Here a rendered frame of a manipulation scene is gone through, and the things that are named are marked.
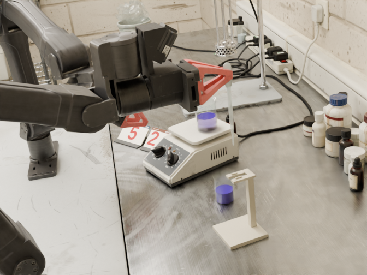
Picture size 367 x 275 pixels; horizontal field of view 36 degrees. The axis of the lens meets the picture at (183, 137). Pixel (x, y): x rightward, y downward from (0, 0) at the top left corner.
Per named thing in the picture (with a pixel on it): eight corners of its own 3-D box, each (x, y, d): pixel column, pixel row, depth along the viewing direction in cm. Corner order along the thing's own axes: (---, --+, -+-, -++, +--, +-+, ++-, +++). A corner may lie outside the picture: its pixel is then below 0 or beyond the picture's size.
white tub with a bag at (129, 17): (117, 56, 228) (108, 4, 219) (126, 46, 241) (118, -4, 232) (151, 54, 226) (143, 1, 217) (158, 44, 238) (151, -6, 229)
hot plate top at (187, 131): (194, 146, 127) (194, 142, 126) (166, 131, 136) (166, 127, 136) (236, 130, 132) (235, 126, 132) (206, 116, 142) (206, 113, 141)
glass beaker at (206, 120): (205, 137, 129) (202, 105, 126) (191, 131, 133) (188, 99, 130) (225, 129, 132) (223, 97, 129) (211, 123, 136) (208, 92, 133)
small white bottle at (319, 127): (329, 143, 138) (329, 111, 134) (322, 149, 136) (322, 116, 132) (316, 141, 140) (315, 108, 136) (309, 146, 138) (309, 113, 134)
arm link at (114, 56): (123, 27, 90) (51, 43, 85) (147, 36, 83) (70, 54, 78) (132, 95, 95) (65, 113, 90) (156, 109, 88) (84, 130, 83)
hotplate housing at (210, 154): (171, 189, 126) (167, 157, 123) (142, 169, 136) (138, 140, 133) (247, 156, 136) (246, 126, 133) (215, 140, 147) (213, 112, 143)
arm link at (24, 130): (57, 109, 141) (45, 105, 145) (25, 122, 136) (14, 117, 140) (61, 132, 144) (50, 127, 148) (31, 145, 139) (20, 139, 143)
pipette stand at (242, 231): (230, 250, 103) (225, 190, 98) (212, 228, 110) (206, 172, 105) (268, 237, 106) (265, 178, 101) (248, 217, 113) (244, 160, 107)
